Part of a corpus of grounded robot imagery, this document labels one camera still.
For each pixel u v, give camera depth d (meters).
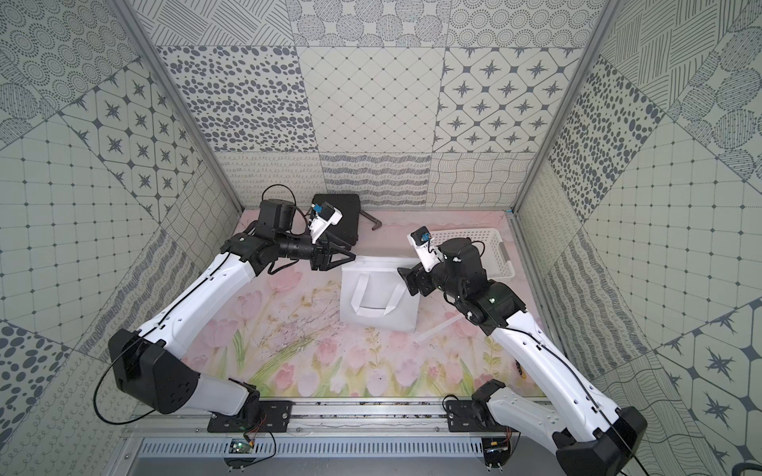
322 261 0.65
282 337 0.88
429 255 0.60
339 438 0.72
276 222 0.59
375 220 1.18
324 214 0.64
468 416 0.74
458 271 0.51
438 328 0.89
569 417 0.40
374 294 0.78
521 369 0.81
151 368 0.39
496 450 0.72
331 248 0.65
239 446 0.71
